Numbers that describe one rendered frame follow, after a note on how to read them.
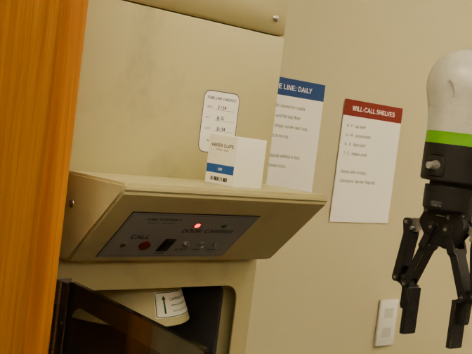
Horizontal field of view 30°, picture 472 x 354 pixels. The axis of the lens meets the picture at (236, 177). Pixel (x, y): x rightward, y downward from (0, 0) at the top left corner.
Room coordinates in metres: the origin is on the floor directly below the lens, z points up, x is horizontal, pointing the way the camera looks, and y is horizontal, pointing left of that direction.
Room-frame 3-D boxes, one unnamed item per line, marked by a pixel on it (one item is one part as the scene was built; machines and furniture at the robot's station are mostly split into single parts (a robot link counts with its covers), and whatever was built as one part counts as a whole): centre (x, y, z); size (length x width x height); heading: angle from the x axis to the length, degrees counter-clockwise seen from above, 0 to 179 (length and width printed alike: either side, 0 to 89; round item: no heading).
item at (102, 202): (1.05, 0.04, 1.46); 0.32 x 0.11 x 0.10; 133
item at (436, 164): (1.28, -0.31, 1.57); 0.12 x 0.09 x 0.06; 132
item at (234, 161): (1.08, 0.00, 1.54); 0.05 x 0.05 x 0.06; 45
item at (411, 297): (1.31, -0.28, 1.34); 0.03 x 0.01 x 0.07; 132
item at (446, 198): (1.28, -0.31, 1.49); 0.08 x 0.07 x 0.09; 42
